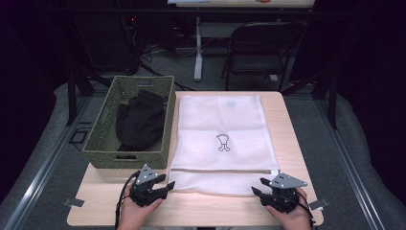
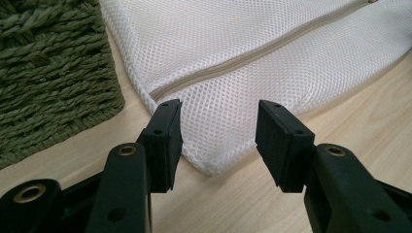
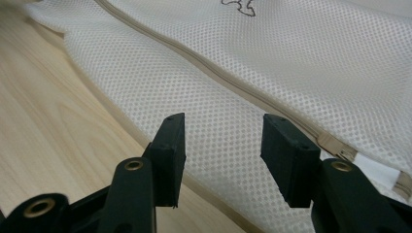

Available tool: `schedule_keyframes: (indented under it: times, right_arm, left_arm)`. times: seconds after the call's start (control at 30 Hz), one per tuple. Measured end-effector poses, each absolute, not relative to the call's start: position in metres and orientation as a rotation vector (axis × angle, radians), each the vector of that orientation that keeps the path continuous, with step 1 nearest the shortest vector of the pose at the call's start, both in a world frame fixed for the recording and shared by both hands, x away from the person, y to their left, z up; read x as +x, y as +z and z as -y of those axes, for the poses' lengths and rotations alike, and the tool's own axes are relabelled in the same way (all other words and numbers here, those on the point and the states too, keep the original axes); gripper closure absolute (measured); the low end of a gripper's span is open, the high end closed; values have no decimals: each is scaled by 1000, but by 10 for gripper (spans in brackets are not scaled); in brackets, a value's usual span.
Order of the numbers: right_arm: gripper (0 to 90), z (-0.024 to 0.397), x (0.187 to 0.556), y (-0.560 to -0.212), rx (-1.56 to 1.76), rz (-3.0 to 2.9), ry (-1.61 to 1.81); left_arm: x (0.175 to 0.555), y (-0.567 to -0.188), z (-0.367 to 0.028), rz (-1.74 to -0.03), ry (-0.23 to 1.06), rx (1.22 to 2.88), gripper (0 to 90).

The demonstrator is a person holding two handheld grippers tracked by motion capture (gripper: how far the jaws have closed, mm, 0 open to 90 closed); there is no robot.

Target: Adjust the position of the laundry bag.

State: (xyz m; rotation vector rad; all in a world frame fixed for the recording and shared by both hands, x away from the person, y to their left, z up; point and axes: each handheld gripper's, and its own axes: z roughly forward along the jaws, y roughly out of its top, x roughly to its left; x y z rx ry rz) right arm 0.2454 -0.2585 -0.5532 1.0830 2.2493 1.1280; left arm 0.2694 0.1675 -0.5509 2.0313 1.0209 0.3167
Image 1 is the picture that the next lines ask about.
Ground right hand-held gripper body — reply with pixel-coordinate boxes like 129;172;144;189
259;172;308;215

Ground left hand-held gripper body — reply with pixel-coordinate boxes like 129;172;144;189
128;164;169;208

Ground white mesh laundry bag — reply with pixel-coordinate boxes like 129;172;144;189
168;94;282;197

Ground black garment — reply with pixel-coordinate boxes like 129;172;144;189
115;89;166;152

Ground green woven basket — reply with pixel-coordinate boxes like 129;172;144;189
81;75;177;170

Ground person's right hand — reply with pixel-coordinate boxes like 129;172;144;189
265;187;313;230

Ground person's left hand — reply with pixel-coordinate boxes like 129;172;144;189
117;185;164;230

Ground grey metal table clamp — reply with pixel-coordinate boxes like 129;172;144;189
62;197;85;208
307;197;330;212

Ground black floor plate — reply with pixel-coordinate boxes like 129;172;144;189
68;121;93;145

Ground black metal stand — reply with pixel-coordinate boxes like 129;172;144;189
66;67;96;127
281;68;339;130

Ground white desk leg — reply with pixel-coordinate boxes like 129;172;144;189
193;16;204;82

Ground black folding chair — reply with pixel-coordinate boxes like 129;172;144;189
221;21;305;92

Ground right hand-held gripper cable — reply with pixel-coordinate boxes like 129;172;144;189
296;191;317;228

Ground metal floor rail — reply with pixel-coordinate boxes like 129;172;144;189
314;98;388;230
2;95;94;230

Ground floor cables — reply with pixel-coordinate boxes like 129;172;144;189
139;40;196;92

